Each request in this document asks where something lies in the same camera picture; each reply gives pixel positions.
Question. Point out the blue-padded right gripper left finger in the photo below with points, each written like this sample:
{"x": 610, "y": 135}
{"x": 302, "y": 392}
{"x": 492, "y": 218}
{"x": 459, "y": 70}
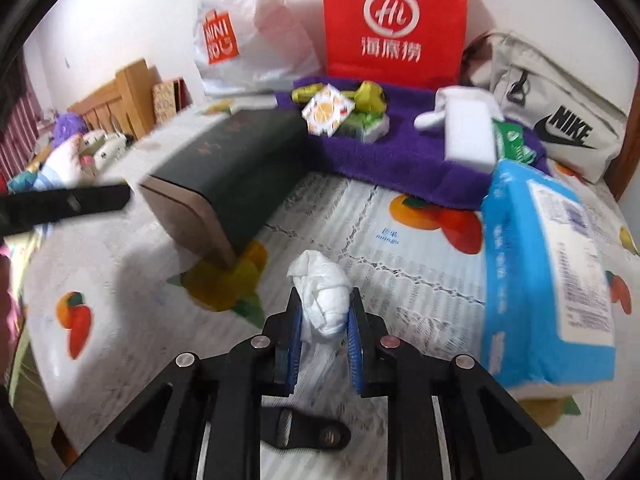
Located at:
{"x": 288, "y": 347}

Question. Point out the green white tissue pack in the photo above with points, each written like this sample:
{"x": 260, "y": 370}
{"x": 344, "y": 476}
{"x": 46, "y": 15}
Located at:
{"x": 364, "y": 127}

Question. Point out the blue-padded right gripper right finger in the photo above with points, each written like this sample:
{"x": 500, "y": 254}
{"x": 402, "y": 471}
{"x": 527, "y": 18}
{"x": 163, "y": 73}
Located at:
{"x": 363, "y": 362}

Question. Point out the green wet wipes packet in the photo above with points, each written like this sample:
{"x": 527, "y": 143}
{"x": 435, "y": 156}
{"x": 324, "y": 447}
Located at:
{"x": 510, "y": 143}

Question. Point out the white plush toys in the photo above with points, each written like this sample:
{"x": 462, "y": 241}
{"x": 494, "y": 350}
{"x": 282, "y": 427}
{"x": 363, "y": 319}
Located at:
{"x": 81, "y": 159}

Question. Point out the red paper shopping bag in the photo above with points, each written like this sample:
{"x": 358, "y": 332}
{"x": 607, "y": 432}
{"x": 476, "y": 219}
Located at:
{"x": 410, "y": 43}

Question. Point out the dark green gold box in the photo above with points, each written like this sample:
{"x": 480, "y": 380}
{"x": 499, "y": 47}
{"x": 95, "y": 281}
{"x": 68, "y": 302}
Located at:
{"x": 215, "y": 194}

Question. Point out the fruit print snack packet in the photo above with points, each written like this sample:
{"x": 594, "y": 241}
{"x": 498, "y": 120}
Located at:
{"x": 326, "y": 111}

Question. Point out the white tissue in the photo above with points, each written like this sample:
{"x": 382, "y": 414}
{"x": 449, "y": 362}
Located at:
{"x": 324, "y": 289}

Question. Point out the beige Nike waist bag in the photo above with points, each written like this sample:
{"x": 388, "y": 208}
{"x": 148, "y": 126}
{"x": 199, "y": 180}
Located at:
{"x": 579, "y": 128}

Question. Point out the patterned brown book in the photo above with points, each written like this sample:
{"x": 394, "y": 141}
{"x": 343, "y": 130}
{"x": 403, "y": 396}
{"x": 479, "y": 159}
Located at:
{"x": 169, "y": 98}

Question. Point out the blue tissue package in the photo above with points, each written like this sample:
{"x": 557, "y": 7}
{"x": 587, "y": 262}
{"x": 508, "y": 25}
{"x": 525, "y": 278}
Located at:
{"x": 548, "y": 327}

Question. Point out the wooden headboard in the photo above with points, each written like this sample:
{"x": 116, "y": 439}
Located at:
{"x": 123, "y": 104}

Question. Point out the purple plush toy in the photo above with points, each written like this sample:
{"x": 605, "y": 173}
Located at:
{"x": 68, "y": 125}

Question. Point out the white plastic Miniso bag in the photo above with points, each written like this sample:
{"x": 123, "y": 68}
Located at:
{"x": 250, "y": 46}

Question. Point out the brown wooden door frame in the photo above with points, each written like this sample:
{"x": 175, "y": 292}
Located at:
{"x": 622, "y": 168}

